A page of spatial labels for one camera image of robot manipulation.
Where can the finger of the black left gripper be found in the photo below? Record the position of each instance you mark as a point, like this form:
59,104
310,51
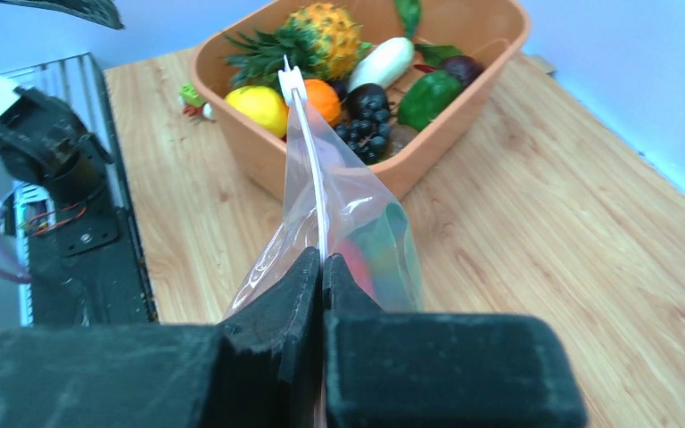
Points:
102,12

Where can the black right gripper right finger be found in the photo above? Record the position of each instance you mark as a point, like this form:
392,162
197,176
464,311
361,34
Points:
408,369

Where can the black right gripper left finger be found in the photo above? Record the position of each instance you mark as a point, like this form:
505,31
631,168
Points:
258,368

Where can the green bok choy toy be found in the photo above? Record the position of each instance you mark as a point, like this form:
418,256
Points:
389,249

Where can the red chili toy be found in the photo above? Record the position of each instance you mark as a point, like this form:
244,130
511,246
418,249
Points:
358,266

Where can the clear zip top bag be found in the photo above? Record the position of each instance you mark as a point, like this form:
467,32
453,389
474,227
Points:
329,192

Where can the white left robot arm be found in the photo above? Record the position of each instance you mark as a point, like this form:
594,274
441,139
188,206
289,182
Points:
44,142

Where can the colourful toy block stack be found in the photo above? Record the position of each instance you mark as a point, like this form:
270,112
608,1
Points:
193,104

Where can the yellow lemon toy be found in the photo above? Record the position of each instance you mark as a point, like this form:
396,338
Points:
262,104

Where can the toy pineapple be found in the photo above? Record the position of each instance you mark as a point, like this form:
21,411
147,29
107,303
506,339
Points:
321,39

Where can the orange fruit toy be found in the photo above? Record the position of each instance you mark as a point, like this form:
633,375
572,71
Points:
324,99

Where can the black grape bunch toy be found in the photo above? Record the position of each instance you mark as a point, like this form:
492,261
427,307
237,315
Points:
369,137

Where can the green bell pepper toy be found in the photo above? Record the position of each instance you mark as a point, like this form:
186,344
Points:
426,100

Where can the green leaf toy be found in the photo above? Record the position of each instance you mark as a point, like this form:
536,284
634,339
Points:
434,55
410,12

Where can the orange plastic basket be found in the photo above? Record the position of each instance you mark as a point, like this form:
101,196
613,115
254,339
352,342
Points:
489,31

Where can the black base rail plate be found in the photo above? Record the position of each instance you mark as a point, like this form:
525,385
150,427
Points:
87,263

